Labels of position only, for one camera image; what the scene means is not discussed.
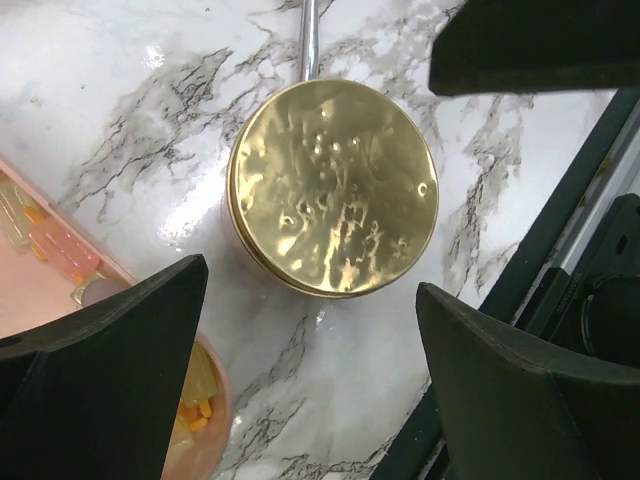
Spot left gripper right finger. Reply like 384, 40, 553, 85
416, 283, 639, 479

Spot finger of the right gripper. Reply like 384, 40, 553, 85
429, 0, 639, 96

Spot gold jar lid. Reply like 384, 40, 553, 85
226, 79, 439, 299

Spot metal candy scoop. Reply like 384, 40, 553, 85
298, 0, 319, 82

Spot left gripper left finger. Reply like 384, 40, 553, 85
1, 255, 209, 479

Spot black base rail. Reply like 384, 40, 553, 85
371, 89, 639, 479

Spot pink tray popsicle candies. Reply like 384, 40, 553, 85
1, 162, 232, 479

